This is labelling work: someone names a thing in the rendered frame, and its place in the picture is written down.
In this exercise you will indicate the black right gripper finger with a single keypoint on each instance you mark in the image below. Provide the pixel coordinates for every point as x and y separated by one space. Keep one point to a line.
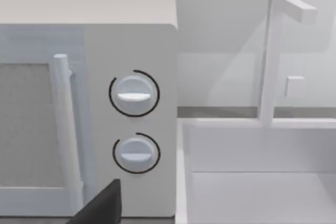
106 204

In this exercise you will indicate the pale blue microwave knob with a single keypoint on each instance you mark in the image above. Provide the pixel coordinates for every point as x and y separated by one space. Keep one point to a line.
134 93
135 153

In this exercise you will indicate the microwave oven door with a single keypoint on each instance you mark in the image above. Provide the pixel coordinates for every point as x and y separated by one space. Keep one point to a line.
31 119

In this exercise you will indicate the white sink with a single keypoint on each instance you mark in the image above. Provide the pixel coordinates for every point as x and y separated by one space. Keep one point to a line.
252 171

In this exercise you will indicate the pale microwave oven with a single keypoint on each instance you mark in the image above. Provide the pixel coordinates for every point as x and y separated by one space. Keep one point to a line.
147 51

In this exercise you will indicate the tall white tap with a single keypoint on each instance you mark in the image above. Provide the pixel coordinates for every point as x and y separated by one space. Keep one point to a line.
271 58

